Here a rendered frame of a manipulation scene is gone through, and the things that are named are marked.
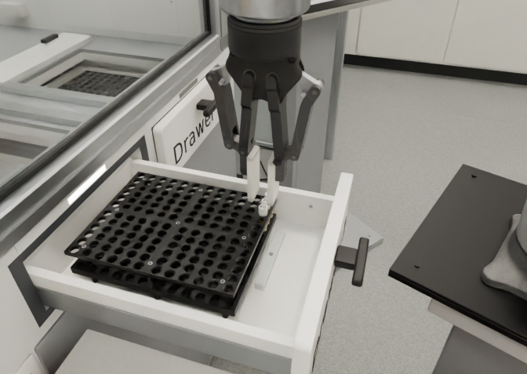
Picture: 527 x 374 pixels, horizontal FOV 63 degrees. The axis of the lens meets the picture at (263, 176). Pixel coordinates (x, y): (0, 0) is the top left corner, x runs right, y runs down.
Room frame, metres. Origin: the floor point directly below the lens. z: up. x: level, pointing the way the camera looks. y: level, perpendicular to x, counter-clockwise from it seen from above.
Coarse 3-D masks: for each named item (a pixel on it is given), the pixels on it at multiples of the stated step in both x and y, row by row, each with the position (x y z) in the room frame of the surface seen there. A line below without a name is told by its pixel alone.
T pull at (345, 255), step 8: (360, 240) 0.38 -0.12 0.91; (368, 240) 0.38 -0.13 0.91; (344, 248) 0.36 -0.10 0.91; (352, 248) 0.36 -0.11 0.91; (360, 248) 0.36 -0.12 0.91; (336, 256) 0.35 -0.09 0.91; (344, 256) 0.35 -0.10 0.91; (352, 256) 0.35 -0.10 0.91; (360, 256) 0.35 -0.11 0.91; (336, 264) 0.34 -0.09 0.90; (344, 264) 0.34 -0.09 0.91; (352, 264) 0.34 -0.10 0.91; (360, 264) 0.34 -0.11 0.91; (360, 272) 0.32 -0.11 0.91; (352, 280) 0.32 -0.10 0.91; (360, 280) 0.31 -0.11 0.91
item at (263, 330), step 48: (96, 192) 0.49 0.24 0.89; (192, 192) 0.54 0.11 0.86; (288, 192) 0.49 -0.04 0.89; (48, 240) 0.39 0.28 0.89; (288, 240) 0.45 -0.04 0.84; (48, 288) 0.33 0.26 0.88; (96, 288) 0.32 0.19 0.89; (288, 288) 0.36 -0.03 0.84; (192, 336) 0.27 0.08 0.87; (240, 336) 0.26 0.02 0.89; (288, 336) 0.26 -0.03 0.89
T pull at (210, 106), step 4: (200, 100) 0.76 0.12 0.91; (204, 100) 0.76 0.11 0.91; (208, 100) 0.76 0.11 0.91; (212, 100) 0.76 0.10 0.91; (200, 104) 0.74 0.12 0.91; (204, 104) 0.74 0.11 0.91; (208, 104) 0.74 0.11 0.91; (212, 104) 0.74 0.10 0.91; (200, 108) 0.74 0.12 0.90; (204, 108) 0.73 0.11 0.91; (208, 108) 0.72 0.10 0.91; (212, 108) 0.73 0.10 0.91; (204, 112) 0.71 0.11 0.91; (208, 112) 0.71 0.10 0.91; (212, 112) 0.72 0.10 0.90; (204, 116) 0.71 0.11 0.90; (208, 116) 0.71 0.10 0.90
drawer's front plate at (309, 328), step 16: (352, 176) 0.49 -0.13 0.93; (336, 192) 0.45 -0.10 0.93; (336, 208) 0.42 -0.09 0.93; (336, 224) 0.39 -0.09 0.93; (336, 240) 0.36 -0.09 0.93; (320, 256) 0.33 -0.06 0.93; (320, 272) 0.31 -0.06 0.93; (320, 288) 0.29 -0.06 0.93; (304, 304) 0.27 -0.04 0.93; (320, 304) 0.27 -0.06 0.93; (304, 320) 0.25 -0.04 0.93; (320, 320) 0.27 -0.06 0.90; (304, 336) 0.23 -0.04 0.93; (304, 352) 0.22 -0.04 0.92; (304, 368) 0.22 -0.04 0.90
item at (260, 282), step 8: (280, 232) 0.46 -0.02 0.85; (272, 240) 0.44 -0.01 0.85; (280, 240) 0.44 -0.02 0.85; (272, 248) 0.42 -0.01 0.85; (280, 248) 0.43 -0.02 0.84; (272, 256) 0.41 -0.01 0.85; (264, 264) 0.39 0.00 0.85; (272, 264) 0.40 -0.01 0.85; (264, 272) 0.38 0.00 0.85; (256, 280) 0.37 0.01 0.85; (264, 280) 0.37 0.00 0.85; (256, 288) 0.36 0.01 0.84; (264, 288) 0.36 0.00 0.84
